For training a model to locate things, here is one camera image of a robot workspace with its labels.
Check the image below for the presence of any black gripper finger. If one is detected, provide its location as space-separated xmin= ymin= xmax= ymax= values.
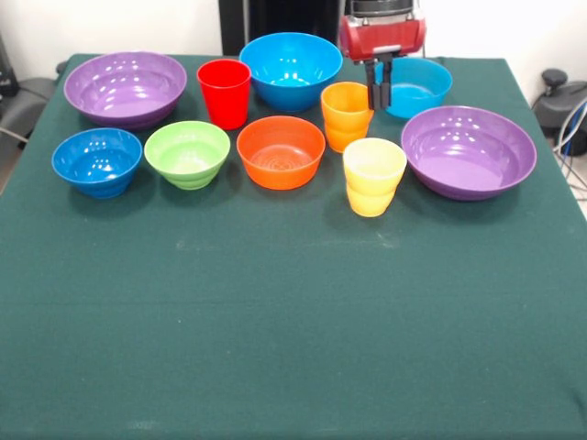
xmin=364 ymin=59 xmax=383 ymax=112
xmin=382 ymin=55 xmax=395 ymax=109

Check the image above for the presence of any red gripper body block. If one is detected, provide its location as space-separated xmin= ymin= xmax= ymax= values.
xmin=338 ymin=16 xmax=427 ymax=63

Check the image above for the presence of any orange plastic cup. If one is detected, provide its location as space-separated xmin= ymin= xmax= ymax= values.
xmin=319 ymin=81 xmax=375 ymax=155

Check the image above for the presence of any small light blue bowl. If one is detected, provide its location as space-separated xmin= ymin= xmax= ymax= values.
xmin=373 ymin=56 xmax=454 ymax=120

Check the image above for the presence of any yellow plastic cup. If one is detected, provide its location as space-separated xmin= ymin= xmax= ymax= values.
xmin=342 ymin=137 xmax=409 ymax=218

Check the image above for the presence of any large light blue bowl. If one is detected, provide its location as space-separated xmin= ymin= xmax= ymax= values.
xmin=238 ymin=31 xmax=344 ymax=114

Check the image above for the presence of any purple plastic bowl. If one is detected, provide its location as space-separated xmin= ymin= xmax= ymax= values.
xmin=400 ymin=104 xmax=538 ymax=203
xmin=62 ymin=50 xmax=189 ymax=132

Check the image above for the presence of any orange-red plastic bowl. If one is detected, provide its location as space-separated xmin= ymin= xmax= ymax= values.
xmin=236 ymin=115 xmax=327 ymax=191

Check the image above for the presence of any red plastic cup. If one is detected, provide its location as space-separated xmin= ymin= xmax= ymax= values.
xmin=196 ymin=59 xmax=252 ymax=131

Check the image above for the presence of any green plastic bowl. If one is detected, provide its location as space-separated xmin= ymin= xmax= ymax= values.
xmin=143 ymin=120 xmax=232 ymax=191

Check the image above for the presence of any dark green tablecloth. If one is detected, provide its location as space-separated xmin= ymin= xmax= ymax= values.
xmin=0 ymin=53 xmax=587 ymax=440

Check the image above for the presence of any dark blue plastic bowl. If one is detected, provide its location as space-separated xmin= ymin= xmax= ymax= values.
xmin=50 ymin=127 xmax=144 ymax=200

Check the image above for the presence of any black office chair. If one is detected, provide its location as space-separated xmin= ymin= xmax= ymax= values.
xmin=0 ymin=31 xmax=68 ymax=138

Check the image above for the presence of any tangle of floor cables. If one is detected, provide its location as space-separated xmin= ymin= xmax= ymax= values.
xmin=552 ymin=98 xmax=587 ymax=193

